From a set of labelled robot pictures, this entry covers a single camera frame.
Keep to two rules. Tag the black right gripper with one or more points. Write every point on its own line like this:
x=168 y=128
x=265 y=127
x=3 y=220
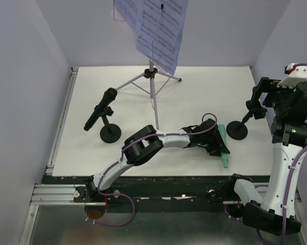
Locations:
x=270 y=86

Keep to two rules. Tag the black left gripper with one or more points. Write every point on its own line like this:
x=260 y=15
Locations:
x=217 y=145

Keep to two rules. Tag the green toy microphone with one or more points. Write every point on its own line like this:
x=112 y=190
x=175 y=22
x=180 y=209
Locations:
x=224 y=152

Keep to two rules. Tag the black clip microphone stand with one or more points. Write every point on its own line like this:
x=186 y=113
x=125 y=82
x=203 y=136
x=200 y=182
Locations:
x=237 y=129

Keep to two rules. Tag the lilac tripod music stand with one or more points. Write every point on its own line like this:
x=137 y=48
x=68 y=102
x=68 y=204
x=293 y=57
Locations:
x=149 y=74

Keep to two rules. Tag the black toy microphone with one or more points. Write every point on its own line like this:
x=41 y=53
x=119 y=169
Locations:
x=108 y=97

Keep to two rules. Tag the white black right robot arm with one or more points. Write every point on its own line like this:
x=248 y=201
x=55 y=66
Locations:
x=275 y=212

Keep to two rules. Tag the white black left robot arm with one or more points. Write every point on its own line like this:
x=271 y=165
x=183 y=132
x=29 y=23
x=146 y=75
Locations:
x=142 y=146

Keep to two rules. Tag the white sheet music page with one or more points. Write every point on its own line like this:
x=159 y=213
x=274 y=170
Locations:
x=157 y=27

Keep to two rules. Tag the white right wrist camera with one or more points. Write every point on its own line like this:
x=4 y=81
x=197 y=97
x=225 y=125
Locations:
x=297 y=72

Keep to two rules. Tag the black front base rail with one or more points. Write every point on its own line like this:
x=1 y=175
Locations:
x=160 y=194

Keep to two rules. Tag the aluminium left side rail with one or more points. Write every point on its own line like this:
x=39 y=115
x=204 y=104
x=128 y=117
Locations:
x=51 y=161

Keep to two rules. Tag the aluminium rail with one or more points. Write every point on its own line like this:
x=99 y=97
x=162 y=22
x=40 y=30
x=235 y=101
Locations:
x=51 y=161
x=60 y=195

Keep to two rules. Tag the aluminium front rail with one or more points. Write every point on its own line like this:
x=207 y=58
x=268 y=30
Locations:
x=60 y=195

